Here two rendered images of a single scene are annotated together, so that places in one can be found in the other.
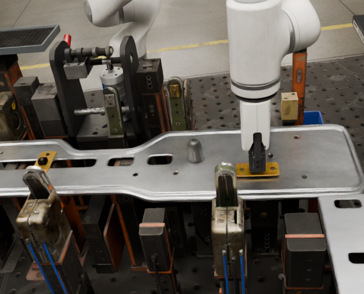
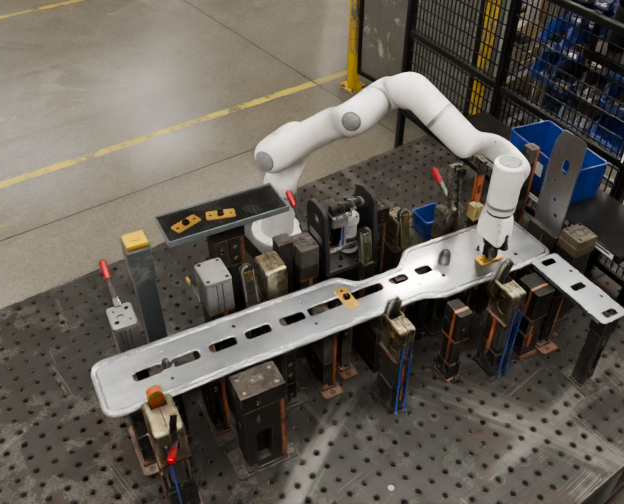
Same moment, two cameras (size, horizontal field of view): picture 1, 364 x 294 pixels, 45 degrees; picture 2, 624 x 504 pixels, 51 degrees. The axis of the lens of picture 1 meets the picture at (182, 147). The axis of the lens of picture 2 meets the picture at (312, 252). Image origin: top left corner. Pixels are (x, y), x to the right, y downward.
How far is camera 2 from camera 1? 1.41 m
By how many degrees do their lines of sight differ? 29
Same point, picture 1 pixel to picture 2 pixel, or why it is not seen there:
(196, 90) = (301, 205)
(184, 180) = (453, 277)
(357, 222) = (561, 270)
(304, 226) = (535, 281)
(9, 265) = (300, 396)
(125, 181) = (418, 290)
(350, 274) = (579, 296)
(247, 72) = (509, 203)
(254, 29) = (518, 180)
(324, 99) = (413, 189)
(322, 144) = not seen: hidden behind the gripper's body
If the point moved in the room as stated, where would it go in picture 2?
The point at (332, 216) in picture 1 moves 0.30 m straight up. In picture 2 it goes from (548, 271) to (574, 188)
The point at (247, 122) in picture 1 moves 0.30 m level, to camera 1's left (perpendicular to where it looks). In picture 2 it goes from (504, 230) to (428, 274)
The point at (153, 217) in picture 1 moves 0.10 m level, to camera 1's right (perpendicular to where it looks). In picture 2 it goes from (457, 305) to (481, 290)
